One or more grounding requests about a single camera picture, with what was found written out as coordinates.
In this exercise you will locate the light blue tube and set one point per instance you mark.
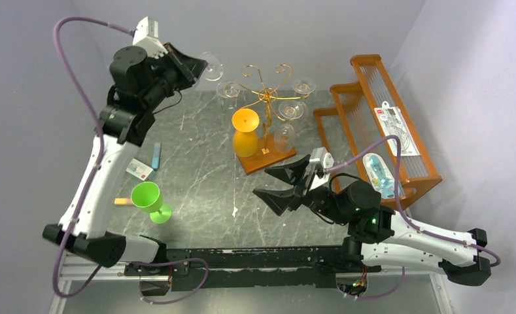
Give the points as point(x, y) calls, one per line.
point(156, 155)

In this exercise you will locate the yellow plastic wine glass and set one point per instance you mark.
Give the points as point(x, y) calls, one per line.
point(245, 139)

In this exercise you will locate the white packaged ruler set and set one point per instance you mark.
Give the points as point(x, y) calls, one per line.
point(393, 123)

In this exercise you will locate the green plastic wine glass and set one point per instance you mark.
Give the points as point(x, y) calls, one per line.
point(147, 197)

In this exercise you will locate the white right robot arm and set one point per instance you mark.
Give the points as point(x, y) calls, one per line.
point(376, 234)

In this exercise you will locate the gold wire wine glass rack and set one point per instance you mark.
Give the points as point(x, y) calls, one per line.
point(266, 106)

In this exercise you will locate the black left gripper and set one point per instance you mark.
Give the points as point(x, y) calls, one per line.
point(193, 67)

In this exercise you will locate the clear wine glass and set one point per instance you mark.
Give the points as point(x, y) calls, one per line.
point(213, 71)
point(291, 113)
point(228, 92)
point(303, 87)

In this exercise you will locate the blue packaged item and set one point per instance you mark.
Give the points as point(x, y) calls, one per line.
point(379, 175)

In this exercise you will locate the wooden tiered display shelf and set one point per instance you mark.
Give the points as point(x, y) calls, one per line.
point(357, 105)

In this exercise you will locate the yellow pink eraser block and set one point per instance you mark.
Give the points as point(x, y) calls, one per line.
point(123, 202)

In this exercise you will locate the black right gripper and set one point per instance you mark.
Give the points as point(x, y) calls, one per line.
point(303, 184)

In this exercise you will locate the small white card box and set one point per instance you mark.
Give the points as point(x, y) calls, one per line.
point(140, 170)

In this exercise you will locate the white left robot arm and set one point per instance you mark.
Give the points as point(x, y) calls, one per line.
point(82, 230)

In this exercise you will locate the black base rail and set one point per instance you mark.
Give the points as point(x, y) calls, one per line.
point(256, 267)

